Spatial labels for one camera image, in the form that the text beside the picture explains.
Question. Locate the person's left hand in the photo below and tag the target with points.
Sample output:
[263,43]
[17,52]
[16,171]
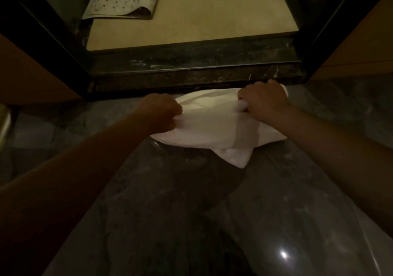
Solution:
[159,111]

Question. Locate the person's right hand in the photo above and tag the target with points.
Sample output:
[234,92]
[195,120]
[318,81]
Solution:
[265,101]

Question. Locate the person's right fingers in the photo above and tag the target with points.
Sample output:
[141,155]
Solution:
[244,101]

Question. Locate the person's left fingers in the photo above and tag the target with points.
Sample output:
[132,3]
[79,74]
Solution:
[175,113]

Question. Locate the white towel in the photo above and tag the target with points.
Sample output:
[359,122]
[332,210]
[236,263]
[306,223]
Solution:
[215,125]

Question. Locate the person's left forearm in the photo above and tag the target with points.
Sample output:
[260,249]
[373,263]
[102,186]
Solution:
[67,193]

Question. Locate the person's right forearm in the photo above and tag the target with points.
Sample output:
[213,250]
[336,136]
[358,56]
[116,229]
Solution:
[340,159]

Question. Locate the black marble threshold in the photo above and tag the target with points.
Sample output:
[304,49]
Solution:
[193,67]

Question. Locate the wooden panel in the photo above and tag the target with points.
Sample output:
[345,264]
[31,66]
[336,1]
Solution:
[362,42]
[27,76]

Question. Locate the black door frame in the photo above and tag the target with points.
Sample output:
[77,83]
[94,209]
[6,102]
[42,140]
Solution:
[46,39]
[334,24]

